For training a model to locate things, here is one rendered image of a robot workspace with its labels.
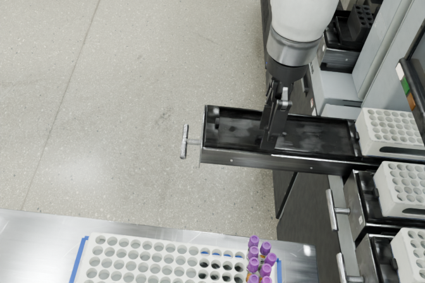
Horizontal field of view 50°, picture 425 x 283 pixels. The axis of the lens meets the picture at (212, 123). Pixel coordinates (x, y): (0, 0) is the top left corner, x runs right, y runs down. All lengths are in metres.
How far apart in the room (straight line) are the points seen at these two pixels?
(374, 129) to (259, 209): 0.92
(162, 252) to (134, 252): 0.05
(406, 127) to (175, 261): 0.61
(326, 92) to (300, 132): 0.26
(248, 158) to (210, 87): 1.34
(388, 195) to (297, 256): 0.22
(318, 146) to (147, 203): 0.96
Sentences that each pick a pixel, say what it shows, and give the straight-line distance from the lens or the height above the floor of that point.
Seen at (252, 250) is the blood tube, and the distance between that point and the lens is 0.71.
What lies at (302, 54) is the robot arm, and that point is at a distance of 0.79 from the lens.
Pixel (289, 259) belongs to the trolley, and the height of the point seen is 0.82.
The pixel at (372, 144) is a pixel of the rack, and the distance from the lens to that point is 1.03.
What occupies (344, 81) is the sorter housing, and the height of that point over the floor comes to 0.73.
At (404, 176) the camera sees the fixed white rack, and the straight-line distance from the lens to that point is 1.00.
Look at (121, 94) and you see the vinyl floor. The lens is 2.24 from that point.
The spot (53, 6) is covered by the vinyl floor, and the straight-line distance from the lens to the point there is 2.86.
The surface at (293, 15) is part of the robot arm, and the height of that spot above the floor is 1.16.
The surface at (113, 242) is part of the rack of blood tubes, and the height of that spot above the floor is 0.87.
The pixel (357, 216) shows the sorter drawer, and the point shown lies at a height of 0.78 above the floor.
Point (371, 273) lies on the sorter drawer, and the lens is 0.92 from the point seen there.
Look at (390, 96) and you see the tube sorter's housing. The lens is 1.12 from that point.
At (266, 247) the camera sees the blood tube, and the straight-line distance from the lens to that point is 0.71.
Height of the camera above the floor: 1.55
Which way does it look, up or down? 47 degrees down
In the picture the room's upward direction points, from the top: 9 degrees clockwise
